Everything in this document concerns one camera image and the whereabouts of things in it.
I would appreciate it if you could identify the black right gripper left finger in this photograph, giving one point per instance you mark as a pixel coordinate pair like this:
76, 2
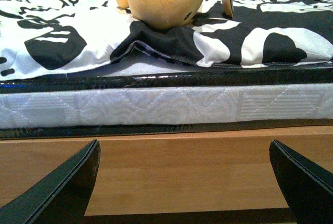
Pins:
60, 197

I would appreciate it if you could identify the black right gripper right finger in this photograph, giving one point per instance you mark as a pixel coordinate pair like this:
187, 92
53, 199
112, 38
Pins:
306, 186

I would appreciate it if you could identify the white quilted mattress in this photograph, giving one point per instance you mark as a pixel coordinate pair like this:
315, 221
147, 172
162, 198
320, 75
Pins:
99, 103

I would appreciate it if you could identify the black and white duvet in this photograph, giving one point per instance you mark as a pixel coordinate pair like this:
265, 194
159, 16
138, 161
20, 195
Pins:
51, 37

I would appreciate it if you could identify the wooden bed frame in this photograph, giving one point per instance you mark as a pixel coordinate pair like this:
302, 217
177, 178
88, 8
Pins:
206, 171

